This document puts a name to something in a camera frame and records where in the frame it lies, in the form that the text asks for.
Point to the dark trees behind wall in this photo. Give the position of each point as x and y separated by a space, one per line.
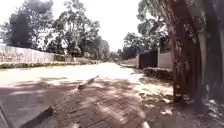
133 45

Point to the red brick path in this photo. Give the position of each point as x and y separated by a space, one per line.
103 106

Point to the pale stained wall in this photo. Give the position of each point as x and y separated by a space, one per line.
23 55

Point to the robot's own part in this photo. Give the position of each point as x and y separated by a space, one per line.
145 125
75 125

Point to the large tree trunk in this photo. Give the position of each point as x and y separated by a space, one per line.
186 60

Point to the concrete kerb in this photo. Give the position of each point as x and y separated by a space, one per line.
87 82

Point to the grey cobbled road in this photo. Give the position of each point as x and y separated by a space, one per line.
60 73

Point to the wall with dark gate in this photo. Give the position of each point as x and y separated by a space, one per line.
148 59

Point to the dirt verge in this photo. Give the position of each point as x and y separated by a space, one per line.
160 113

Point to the row of roadside trees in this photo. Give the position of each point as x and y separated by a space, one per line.
73 33

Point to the low dark hedge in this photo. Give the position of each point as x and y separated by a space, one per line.
160 73

